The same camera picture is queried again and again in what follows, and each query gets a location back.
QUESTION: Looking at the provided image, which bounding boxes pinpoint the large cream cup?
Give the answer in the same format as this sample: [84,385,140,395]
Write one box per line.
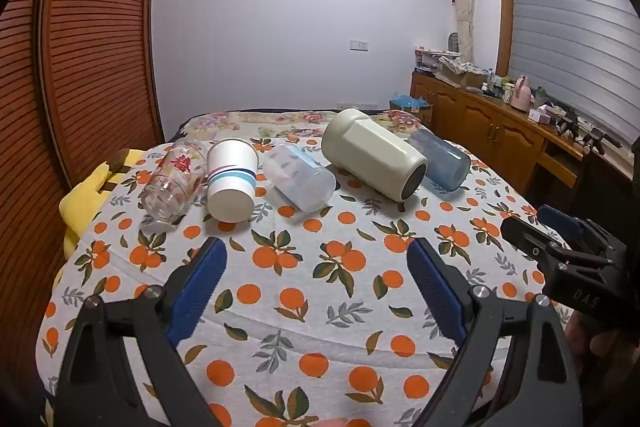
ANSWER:
[321,108,429,203]

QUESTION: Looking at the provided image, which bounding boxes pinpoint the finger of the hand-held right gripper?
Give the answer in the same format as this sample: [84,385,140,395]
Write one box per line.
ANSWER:
[501,216,572,269]
[537,204,587,249]

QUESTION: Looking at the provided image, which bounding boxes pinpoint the pile of papers and boxes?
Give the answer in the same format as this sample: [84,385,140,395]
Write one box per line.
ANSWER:
[413,47,490,88]

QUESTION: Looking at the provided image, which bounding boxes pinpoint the white striped paper cup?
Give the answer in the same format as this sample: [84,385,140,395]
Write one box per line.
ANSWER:
[206,137,261,223]

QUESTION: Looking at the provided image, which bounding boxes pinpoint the wooden sideboard cabinet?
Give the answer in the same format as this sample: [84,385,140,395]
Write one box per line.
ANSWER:
[410,72,637,208]

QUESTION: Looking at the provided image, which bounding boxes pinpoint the clear glass cup red print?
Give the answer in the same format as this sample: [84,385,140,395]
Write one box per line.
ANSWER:
[141,139,211,224]

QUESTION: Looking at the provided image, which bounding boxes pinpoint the orange fruit print bedsheet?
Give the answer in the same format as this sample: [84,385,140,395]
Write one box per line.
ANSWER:
[37,136,576,427]

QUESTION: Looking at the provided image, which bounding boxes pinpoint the pink kettle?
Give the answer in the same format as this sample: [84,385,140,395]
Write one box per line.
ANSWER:
[510,75,534,112]

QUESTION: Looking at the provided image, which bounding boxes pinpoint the person's right hand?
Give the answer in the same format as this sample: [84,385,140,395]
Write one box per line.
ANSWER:
[564,309,596,375]

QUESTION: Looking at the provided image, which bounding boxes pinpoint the cardboard box with blue bags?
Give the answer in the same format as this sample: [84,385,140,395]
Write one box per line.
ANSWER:
[389,91,434,126]

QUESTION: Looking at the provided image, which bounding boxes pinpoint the wooden louvered wardrobe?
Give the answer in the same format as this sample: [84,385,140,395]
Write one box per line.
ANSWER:
[0,0,167,390]

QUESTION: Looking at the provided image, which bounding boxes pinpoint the floral quilt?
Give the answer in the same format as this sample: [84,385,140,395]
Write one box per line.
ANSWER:
[167,109,427,146]

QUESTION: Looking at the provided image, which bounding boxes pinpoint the frosted clear plastic cup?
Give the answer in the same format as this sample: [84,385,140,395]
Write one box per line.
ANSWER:
[262,144,335,213]

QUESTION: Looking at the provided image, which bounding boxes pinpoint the blue translucent plastic cup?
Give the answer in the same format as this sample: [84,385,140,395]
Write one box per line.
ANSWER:
[406,128,472,193]

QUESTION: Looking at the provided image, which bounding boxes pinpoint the black tools on sideboard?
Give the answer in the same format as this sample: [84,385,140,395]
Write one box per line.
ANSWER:
[554,107,622,154]

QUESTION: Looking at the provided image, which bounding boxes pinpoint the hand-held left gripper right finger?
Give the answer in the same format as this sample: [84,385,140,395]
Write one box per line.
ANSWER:
[406,237,586,427]

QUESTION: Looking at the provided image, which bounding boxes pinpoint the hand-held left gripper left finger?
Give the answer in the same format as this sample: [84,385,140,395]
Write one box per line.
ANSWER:
[52,237,228,427]

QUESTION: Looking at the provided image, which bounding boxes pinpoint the pink tissue box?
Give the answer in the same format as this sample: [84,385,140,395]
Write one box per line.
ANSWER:
[528,104,557,126]

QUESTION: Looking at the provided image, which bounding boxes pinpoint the yellow plush blanket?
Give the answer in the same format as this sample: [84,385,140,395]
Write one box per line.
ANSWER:
[58,148,147,259]

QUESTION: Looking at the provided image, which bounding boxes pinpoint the grey window blind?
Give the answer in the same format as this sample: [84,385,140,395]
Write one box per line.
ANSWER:
[504,0,640,130]

